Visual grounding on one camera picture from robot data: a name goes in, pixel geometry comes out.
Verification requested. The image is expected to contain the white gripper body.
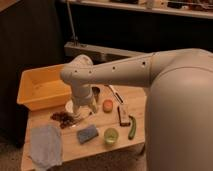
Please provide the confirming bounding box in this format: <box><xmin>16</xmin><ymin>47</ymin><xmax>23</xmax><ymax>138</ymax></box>
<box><xmin>71</xmin><ymin>92</ymin><xmax>98</xmax><ymax>114</ymax></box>

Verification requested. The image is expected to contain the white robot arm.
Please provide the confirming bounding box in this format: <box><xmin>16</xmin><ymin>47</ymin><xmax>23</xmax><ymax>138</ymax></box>
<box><xmin>60</xmin><ymin>49</ymin><xmax>213</xmax><ymax>171</ymax></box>

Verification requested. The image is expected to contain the dark metal cup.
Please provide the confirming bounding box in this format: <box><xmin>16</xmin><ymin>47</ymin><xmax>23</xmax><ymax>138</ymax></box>
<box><xmin>92</xmin><ymin>87</ymin><xmax>100</xmax><ymax>102</ymax></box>

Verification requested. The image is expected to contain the green plastic cup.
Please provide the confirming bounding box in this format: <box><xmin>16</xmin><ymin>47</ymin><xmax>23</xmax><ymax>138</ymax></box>
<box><xmin>104</xmin><ymin>128</ymin><xmax>119</xmax><ymax>145</ymax></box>

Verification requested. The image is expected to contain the orange small bowl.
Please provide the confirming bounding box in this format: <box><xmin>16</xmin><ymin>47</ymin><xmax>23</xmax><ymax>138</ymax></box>
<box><xmin>102</xmin><ymin>99</ymin><xmax>113</xmax><ymax>113</ymax></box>

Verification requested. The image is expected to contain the dark dried fruit pile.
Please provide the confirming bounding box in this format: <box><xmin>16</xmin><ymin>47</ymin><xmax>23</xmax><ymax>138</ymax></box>
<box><xmin>51</xmin><ymin>112</ymin><xmax>76</xmax><ymax>129</ymax></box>

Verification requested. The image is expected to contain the blue sponge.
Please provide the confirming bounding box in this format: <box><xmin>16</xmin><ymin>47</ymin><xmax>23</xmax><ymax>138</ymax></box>
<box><xmin>77</xmin><ymin>125</ymin><xmax>99</xmax><ymax>144</ymax></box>

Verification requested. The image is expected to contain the yellow plastic bin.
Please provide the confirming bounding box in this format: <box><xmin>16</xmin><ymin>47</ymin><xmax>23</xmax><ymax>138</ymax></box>
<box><xmin>17</xmin><ymin>64</ymin><xmax>71</xmax><ymax>111</ymax></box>

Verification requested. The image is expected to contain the brown chocolate bar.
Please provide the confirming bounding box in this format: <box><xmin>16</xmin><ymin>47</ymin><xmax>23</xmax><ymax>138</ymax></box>
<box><xmin>117</xmin><ymin>105</ymin><xmax>130</xmax><ymax>126</ymax></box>

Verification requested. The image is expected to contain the wooden side table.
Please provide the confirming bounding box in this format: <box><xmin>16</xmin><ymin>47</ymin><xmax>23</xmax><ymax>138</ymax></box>
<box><xmin>21</xmin><ymin>85</ymin><xmax>146</xmax><ymax>171</ymax></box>

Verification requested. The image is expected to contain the grey low shelf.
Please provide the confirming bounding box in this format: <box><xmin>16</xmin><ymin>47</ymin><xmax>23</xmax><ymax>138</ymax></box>
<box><xmin>64</xmin><ymin>42</ymin><xmax>143</xmax><ymax>62</ymax></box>

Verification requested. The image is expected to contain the grey folded cloth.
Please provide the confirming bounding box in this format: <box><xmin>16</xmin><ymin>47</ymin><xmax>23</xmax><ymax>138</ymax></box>
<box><xmin>29</xmin><ymin>125</ymin><xmax>62</xmax><ymax>171</ymax></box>

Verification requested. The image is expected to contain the green cucumber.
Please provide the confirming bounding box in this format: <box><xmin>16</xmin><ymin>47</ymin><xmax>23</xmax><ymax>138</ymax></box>
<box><xmin>128</xmin><ymin>116</ymin><xmax>136</xmax><ymax>140</ymax></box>

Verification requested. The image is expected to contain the white handled spoon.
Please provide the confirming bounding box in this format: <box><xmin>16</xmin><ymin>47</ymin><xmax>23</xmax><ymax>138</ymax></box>
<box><xmin>106</xmin><ymin>85</ymin><xmax>124</xmax><ymax>104</ymax></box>

